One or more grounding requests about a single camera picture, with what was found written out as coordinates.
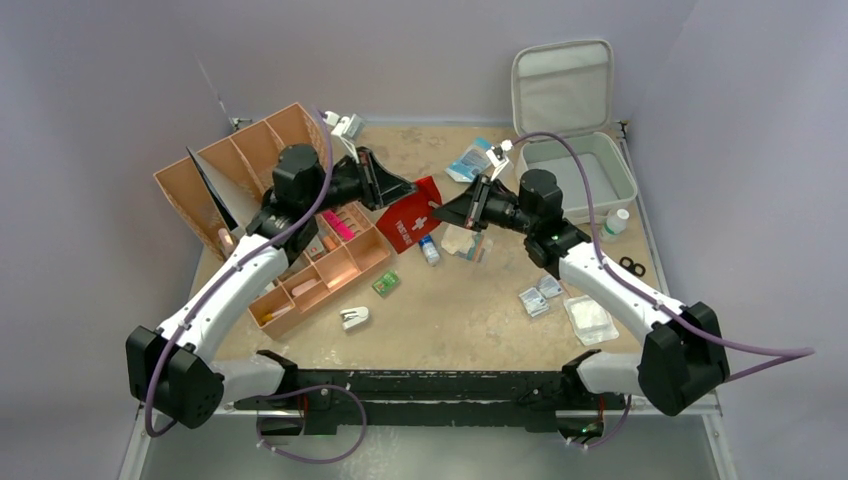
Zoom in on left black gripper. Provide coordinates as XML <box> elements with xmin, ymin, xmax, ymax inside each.
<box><xmin>303</xmin><ymin>146</ymin><xmax>416</xmax><ymax>217</ymax></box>

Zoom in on red first aid pouch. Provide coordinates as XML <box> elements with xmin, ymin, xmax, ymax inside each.
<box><xmin>376</xmin><ymin>176</ymin><xmax>442</xmax><ymax>254</ymax></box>

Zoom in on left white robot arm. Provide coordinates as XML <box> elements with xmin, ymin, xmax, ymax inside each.
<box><xmin>125</xmin><ymin>143</ymin><xmax>418</xmax><ymax>437</ymax></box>

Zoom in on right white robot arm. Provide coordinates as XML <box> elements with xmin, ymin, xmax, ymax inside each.
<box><xmin>433</xmin><ymin>170</ymin><xmax>730</xmax><ymax>416</ymax></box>

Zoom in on beige gauze wrap packet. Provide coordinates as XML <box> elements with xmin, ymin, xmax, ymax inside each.
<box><xmin>440</xmin><ymin>225</ymin><xmax>493</xmax><ymax>263</ymax></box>

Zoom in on blue white wipes packet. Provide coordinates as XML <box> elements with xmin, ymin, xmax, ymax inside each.
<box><xmin>444</xmin><ymin>137</ymin><xmax>491</xmax><ymax>183</ymax></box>

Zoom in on blue white bandage roll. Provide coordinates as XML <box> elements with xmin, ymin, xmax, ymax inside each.
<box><xmin>418</xmin><ymin>235</ymin><xmax>441</xmax><ymax>266</ymax></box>

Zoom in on pink desk tray organizer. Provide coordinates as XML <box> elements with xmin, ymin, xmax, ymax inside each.
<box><xmin>248</xmin><ymin>203</ymin><xmax>392</xmax><ymax>339</ymax></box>

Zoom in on green small box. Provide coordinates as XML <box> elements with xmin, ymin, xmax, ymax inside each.
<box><xmin>372</xmin><ymin>270</ymin><xmax>400</xmax><ymax>298</ymax></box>

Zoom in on alcohol pad sachet pair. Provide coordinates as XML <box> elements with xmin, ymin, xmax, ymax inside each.
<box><xmin>518</xmin><ymin>287</ymin><xmax>550</xmax><ymax>318</ymax></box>

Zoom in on white stapler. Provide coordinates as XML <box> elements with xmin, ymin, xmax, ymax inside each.
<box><xmin>339</xmin><ymin>307</ymin><xmax>370</xmax><ymax>332</ymax></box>

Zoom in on white plastic bottle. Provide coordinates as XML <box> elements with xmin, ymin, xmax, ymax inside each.
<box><xmin>600</xmin><ymin>208</ymin><xmax>630</xmax><ymax>243</ymax></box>

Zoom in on grey open storage case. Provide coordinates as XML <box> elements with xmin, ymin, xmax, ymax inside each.
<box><xmin>511</xmin><ymin>39</ymin><xmax>638</xmax><ymax>224</ymax></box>

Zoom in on dark folder in rack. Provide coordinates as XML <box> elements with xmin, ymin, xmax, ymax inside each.
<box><xmin>186</xmin><ymin>146</ymin><xmax>237</xmax><ymax>232</ymax></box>

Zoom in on black grey scissors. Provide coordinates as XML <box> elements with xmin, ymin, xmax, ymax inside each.
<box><xmin>619</xmin><ymin>256</ymin><xmax>646</xmax><ymax>278</ymax></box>

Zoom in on pink file organizer rack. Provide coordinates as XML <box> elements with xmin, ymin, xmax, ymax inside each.
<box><xmin>154</xmin><ymin>103</ymin><xmax>327</xmax><ymax>260</ymax></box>

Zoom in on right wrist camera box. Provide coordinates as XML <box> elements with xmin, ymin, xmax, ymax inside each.
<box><xmin>486</xmin><ymin>139</ymin><xmax>514</xmax><ymax>181</ymax></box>

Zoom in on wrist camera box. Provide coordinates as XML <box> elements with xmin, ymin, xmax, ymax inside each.
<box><xmin>486</xmin><ymin>139</ymin><xmax>514</xmax><ymax>181</ymax></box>
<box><xmin>322</xmin><ymin>110</ymin><xmax>366</xmax><ymax>162</ymax></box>

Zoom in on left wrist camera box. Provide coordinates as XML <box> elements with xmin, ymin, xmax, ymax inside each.
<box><xmin>322</xmin><ymin>110</ymin><xmax>366</xmax><ymax>162</ymax></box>

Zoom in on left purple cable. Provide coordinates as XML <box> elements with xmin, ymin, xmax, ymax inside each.
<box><xmin>143</xmin><ymin>109</ymin><xmax>336</xmax><ymax>440</ymax></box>

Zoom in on base loop purple cable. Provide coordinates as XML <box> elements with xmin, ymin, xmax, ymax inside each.
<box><xmin>254</xmin><ymin>386</ymin><xmax>369</xmax><ymax>466</ymax></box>

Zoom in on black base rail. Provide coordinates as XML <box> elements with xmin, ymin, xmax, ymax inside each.
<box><xmin>234</xmin><ymin>361</ymin><xmax>625</xmax><ymax>438</ymax></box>

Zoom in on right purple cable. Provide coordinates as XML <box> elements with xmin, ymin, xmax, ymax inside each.
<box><xmin>510</xmin><ymin>131</ymin><xmax>816</xmax><ymax>452</ymax></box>

